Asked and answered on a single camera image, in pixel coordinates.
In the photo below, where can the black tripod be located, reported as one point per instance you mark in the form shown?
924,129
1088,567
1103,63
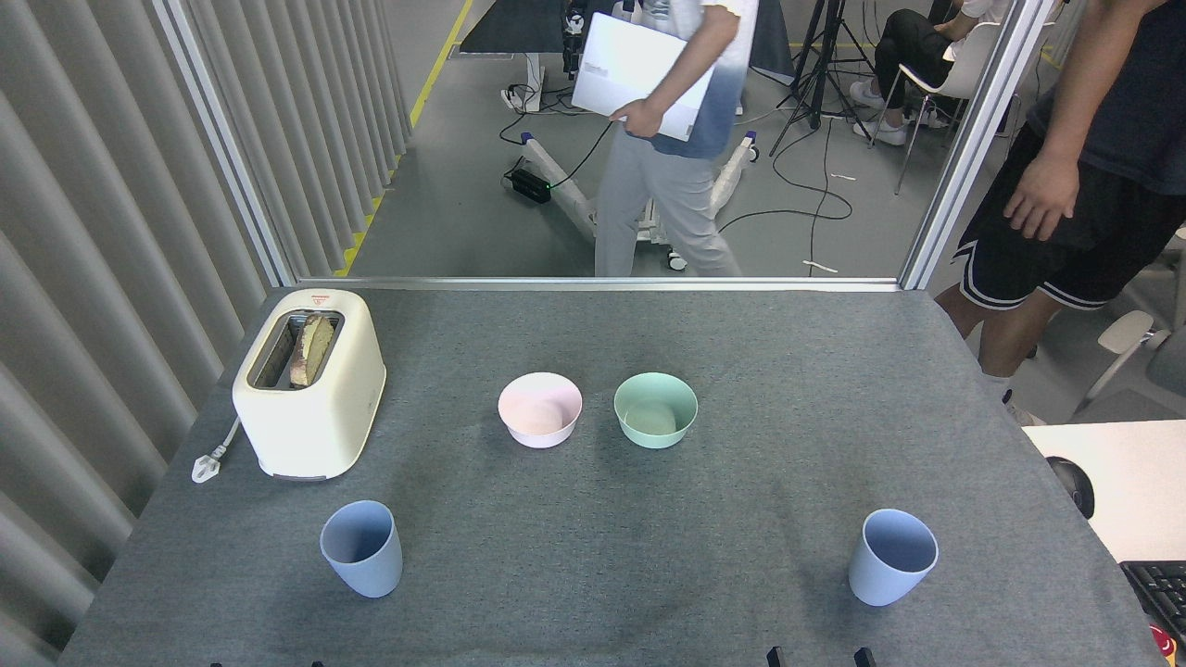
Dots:
820,65

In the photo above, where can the white chair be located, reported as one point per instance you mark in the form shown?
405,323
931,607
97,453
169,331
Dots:
968,69

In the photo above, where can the person's hand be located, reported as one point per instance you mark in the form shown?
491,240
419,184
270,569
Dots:
641,119

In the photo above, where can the silver frame post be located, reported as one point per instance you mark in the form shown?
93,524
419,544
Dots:
973,148
227,148

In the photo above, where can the white desk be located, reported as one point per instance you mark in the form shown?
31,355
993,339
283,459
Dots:
1135,482

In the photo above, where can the black power brick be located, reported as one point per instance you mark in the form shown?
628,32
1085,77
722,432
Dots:
530,185

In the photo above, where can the grey office chair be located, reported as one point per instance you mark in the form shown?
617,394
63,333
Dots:
1126,338

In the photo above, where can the blue plastic cup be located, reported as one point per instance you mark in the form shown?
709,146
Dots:
363,570
876,579

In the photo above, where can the black keyboard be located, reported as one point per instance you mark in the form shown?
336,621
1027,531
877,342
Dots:
1160,593

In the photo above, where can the silver frame rail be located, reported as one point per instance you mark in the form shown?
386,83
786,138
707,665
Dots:
593,283

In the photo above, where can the black computer mouse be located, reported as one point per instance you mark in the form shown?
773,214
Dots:
1073,486

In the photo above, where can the person in grey trousers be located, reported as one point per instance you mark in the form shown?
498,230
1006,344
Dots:
672,195

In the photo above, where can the seated person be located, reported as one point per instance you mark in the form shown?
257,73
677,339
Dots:
913,46

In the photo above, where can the red yellow small item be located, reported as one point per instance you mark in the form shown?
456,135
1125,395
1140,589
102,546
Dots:
1163,644

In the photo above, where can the pink bowl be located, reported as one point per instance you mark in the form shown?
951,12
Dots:
539,408

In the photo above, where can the cream toaster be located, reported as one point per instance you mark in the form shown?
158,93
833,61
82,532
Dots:
315,426

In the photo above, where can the bread slice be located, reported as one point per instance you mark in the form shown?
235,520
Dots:
313,347

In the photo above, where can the person's right hand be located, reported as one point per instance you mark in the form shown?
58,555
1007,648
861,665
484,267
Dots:
1042,196

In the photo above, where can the dark table with white legs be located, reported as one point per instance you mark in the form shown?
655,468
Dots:
500,28

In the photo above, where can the green bowl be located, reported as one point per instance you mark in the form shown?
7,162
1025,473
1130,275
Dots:
655,412

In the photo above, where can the grey corrugated panel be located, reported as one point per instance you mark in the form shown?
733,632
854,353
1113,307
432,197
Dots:
102,232

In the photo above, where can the white box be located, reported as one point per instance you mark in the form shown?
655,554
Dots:
630,69

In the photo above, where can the person in black shorts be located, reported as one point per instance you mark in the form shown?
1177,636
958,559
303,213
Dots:
1103,213

